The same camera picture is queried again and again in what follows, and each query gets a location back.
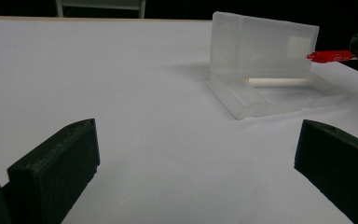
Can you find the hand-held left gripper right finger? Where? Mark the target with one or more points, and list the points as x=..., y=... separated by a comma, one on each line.
x=341, y=168

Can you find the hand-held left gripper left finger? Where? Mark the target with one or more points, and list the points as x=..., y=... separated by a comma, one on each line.
x=52, y=174

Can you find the red pen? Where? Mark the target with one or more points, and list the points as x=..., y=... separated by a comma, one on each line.
x=326, y=56

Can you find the white pen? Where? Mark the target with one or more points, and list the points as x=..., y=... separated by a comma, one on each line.
x=276, y=82

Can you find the clear plastic pencil box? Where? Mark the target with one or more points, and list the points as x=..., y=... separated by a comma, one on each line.
x=261, y=43

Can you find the grey metal frame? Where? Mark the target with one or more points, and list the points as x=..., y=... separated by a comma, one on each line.
x=101, y=3

